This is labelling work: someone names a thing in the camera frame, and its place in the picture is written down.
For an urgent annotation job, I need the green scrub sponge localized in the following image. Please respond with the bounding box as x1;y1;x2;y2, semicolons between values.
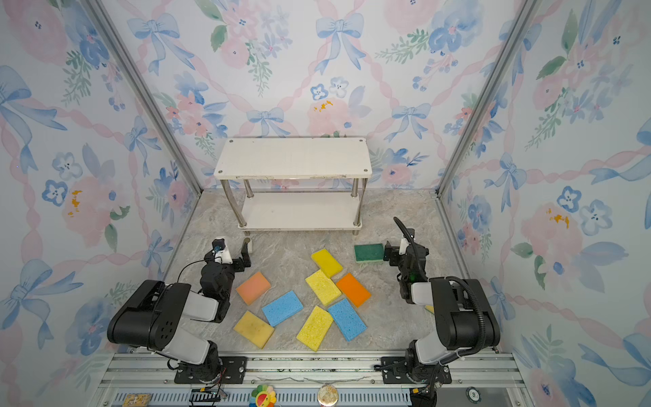
354;244;385;263

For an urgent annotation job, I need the blue sponge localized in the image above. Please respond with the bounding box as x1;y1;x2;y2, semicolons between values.
327;299;367;342
262;291;303;327

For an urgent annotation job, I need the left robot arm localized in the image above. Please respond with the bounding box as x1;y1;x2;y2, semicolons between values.
107;237;251;383

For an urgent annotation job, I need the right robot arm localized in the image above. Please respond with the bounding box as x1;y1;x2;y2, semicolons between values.
380;241;501;383

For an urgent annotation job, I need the white two-tier shelf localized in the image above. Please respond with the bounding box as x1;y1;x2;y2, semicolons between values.
214;137;372;232

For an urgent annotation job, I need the peach pink sponge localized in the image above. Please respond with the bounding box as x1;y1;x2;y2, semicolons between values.
236;272;271;305

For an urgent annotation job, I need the yellow sponge upper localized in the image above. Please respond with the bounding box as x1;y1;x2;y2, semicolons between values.
311;249;343;278

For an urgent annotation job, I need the yellow orange sponge bottom left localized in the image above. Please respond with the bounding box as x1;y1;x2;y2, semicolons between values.
234;311;275;349

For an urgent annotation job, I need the yellow sponge middle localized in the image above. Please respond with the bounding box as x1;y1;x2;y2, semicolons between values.
305;271;342;306

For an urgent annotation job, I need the yellow sponge bottom centre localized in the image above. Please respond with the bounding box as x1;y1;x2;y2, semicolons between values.
297;306;334;352

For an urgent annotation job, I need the colourful round toy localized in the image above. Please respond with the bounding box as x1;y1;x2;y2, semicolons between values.
249;384;277;407

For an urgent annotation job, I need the round gold badge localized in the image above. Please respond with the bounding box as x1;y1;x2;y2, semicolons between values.
317;384;339;407

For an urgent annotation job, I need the round white dial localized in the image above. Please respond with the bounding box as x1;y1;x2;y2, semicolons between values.
466;387;481;404

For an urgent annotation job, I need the small yellow patterned card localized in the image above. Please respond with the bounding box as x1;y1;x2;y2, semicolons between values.
121;393;153;407

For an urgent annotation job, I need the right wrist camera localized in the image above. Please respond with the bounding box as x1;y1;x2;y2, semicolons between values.
398;228;415;255

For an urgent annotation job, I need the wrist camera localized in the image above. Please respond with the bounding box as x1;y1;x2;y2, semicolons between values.
211;237;232;264
398;228;415;255

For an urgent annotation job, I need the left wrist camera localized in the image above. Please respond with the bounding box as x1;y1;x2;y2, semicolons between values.
211;237;232;264

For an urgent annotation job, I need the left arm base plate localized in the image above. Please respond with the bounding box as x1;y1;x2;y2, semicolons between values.
174;356;249;385

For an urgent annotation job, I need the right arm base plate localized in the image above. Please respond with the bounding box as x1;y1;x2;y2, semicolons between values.
374;356;452;386

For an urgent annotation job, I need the black corrugated cable hose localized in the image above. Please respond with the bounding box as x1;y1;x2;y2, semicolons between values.
392;216;488;357

